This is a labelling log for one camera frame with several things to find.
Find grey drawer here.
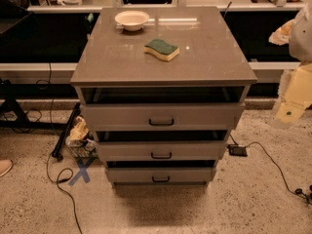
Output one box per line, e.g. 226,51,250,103
96,141,225,161
81,103,245,132
105,168,216,183

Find black table frame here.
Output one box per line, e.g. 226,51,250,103
0,80,70,133

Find black cable right floor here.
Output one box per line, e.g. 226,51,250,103
229,134,312,205

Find grey middle drawer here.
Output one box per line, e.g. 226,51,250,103
96,141,225,161

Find black cable floor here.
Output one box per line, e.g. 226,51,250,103
45,61,84,234
229,134,312,205

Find green yellow sponge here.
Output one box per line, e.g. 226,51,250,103
144,39,179,61

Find grey top drawer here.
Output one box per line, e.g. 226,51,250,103
81,103,245,132

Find shoe tip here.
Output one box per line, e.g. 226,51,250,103
0,159,13,176

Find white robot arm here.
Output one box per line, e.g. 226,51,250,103
274,0,312,125

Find grey drawer cabinet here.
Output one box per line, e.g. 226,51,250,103
69,6,258,189

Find grey bottom drawer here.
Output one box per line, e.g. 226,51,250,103
105,168,216,183

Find black power adapter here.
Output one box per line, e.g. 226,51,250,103
228,144,248,157

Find black cable left floor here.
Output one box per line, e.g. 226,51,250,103
45,61,84,234

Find blue tape cross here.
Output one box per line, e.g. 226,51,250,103
68,158,95,186

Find black stand leg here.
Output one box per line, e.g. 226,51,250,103
52,102,80,161

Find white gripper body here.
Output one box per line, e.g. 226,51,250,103
275,63,312,125

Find crumpled bag pile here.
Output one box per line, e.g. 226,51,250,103
65,115,98,158

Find white bowl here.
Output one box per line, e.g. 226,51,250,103
115,11,149,31

